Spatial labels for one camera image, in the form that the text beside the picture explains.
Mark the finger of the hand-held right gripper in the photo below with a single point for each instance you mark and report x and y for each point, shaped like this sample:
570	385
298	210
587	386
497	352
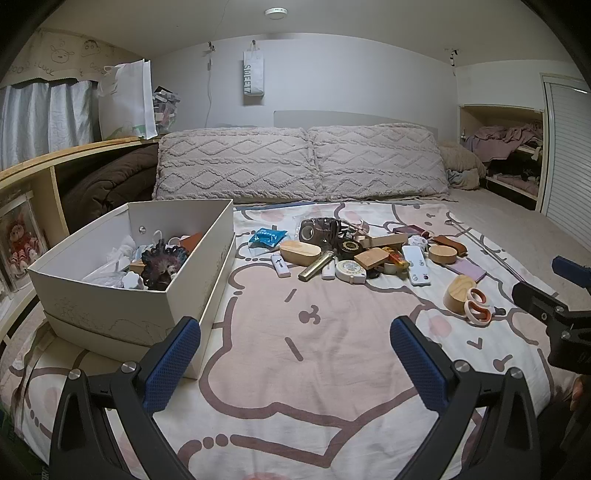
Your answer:
568	268
535	300

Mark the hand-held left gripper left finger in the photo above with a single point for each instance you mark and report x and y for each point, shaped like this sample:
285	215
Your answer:
173	364

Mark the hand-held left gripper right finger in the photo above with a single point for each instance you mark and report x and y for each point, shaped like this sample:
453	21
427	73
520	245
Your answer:
415	364

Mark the orange and white scissors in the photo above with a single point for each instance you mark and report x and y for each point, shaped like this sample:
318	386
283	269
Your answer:
485	305

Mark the white cardboard box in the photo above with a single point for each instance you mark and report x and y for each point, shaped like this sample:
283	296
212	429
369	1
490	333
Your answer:
115	323

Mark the round wooden box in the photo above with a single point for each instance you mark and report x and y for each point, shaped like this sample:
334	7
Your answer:
442	254

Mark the metal back scratcher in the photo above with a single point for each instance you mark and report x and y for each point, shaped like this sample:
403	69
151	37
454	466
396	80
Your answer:
489	256

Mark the purple notepad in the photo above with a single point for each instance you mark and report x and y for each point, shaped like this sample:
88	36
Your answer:
468	270

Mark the beige bed sheet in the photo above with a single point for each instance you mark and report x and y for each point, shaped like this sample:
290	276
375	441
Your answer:
508	221

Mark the pink printed blanket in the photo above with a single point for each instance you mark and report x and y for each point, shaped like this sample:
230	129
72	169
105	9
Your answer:
323	369

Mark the white flower-shaped item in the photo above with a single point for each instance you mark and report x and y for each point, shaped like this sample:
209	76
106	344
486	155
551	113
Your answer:
131	279

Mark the white remote with red buttons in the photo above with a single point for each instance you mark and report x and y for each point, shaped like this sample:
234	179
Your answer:
415	267

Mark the dark ruffled scrunchie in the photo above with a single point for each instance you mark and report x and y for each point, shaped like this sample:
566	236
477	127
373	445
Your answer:
161	267

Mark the yellow tiger print box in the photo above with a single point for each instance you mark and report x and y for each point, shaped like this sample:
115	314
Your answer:
397	259

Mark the dark clothes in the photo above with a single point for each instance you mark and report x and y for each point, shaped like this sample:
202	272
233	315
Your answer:
517	173

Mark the white round tape measure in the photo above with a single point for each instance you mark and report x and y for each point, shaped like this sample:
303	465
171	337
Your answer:
350	270

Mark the rounded wooden block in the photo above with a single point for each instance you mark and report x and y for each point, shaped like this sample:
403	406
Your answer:
371	258

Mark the white plastic bag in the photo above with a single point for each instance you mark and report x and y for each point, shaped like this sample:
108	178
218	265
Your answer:
113	263

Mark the white louvered door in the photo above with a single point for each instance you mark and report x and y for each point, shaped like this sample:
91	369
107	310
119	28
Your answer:
568	147

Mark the brown leather card holder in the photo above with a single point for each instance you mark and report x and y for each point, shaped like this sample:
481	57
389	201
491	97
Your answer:
191	242

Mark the small white tube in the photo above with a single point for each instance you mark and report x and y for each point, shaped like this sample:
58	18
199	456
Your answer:
328	272

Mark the long wooden block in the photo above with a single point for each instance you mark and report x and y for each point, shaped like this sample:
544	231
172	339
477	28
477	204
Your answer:
385	241

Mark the black round tin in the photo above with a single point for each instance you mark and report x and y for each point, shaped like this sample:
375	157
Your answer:
349	248

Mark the red box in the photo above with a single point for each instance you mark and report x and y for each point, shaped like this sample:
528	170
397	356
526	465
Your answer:
408	229

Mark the gold tube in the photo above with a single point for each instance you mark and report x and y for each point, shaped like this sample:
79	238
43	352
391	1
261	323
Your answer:
316	266

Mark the small grey cloth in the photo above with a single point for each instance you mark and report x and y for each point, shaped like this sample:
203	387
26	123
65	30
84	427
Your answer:
461	177

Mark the pile of pink clothes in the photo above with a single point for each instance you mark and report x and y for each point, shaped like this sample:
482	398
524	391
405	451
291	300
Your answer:
503	138

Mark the white lighter with black mark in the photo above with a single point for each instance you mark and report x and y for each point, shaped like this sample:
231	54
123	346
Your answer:
280	266

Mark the beige cushion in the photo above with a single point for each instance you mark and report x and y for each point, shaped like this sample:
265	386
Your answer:
461	157

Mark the blue packet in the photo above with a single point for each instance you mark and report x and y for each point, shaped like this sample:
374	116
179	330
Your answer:
264	237

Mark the long oval wooden box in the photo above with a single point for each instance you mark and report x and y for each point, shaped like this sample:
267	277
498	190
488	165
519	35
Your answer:
300	254

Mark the clear bag with brown roll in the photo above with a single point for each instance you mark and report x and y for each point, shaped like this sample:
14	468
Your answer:
316	230

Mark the brown duvet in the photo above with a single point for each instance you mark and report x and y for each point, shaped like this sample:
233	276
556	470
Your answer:
111	184

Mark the plush toy in clear box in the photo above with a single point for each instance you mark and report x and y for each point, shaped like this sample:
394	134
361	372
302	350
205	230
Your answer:
18	244

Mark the beige textured pillow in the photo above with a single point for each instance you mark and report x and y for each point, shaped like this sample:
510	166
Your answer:
231	161
378	157

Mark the wooden shelf unit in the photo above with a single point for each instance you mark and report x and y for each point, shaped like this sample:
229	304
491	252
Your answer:
27	173

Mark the clear plastic jar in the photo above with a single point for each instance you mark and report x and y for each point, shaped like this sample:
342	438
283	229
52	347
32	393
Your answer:
165	110

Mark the grey headboard panel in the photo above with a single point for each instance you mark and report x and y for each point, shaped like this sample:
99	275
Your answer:
351	117

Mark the white shopping bag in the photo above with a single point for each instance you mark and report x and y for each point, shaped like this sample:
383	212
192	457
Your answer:
124	101

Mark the white curtain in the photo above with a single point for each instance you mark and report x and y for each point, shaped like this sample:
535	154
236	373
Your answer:
46	115

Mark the narrow white hanging bag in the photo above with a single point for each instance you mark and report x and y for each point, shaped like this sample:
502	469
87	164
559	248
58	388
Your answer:
254	76

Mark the cream valance with drawings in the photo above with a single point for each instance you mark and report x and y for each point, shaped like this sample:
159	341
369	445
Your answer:
60	55

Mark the round ceiling lamp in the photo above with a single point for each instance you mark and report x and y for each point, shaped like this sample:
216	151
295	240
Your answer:
275	13

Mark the wall niche shelf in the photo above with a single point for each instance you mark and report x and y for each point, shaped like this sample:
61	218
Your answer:
466	120

